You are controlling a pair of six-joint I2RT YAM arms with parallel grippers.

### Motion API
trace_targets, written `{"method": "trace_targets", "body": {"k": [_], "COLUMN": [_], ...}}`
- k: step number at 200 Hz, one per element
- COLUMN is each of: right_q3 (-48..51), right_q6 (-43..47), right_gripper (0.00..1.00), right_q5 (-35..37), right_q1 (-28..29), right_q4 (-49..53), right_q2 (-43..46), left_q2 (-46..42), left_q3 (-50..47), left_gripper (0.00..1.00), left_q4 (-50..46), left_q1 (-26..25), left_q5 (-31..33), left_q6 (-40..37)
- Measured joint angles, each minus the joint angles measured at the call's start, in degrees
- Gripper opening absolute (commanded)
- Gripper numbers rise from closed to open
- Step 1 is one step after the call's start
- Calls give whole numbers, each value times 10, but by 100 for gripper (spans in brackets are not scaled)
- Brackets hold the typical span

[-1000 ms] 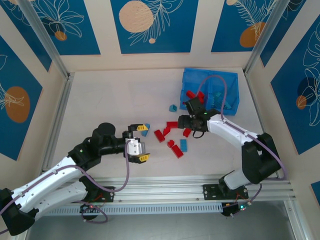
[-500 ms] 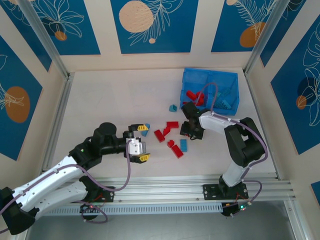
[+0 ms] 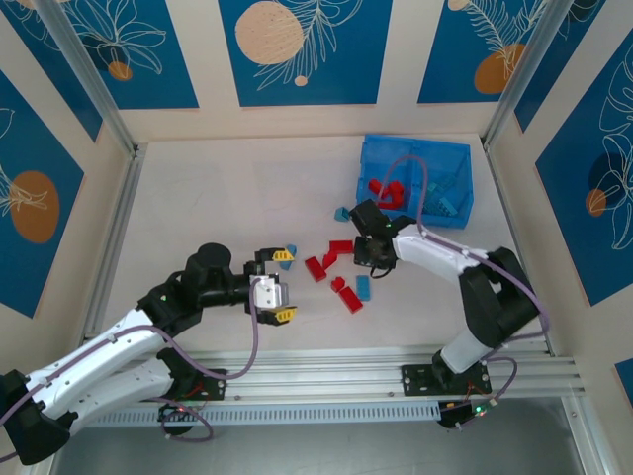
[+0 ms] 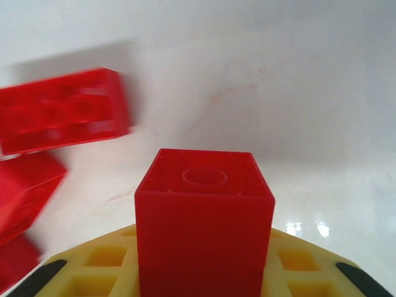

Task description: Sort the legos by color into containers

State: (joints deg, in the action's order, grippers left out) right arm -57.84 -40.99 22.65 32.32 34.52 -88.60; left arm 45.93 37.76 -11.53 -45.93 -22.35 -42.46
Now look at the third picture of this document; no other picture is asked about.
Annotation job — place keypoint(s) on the small blue lego brick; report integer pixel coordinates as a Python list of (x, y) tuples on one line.
[(341, 214), (434, 188)]

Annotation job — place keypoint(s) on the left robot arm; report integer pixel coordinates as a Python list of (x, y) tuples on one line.
[(99, 356)]

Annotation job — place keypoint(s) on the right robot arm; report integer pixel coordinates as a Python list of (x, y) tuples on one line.
[(494, 307)]

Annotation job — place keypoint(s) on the blue two-compartment bin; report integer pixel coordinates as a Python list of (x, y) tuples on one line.
[(440, 158)]

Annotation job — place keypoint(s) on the small circuit board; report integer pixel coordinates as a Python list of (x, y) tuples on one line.
[(180, 409), (465, 413)]

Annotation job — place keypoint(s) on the blue poster beige circle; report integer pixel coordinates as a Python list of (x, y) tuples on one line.
[(346, 59)]

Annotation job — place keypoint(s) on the blue poster orange circle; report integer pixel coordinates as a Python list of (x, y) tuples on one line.
[(29, 138), (569, 222), (445, 49)]

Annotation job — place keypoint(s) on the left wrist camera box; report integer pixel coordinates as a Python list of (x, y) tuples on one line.
[(269, 292)]

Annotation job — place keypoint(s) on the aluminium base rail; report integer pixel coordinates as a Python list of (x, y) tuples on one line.
[(316, 376)]

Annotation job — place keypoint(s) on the aluminium side rail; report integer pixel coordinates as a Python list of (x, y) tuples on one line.
[(126, 198)]

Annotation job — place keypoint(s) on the blue floral wall poster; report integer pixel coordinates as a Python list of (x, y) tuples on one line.
[(593, 39), (625, 376), (59, 59), (148, 74)]

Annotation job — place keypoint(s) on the aluminium corner post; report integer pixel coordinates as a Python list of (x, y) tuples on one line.
[(525, 74), (90, 74)]

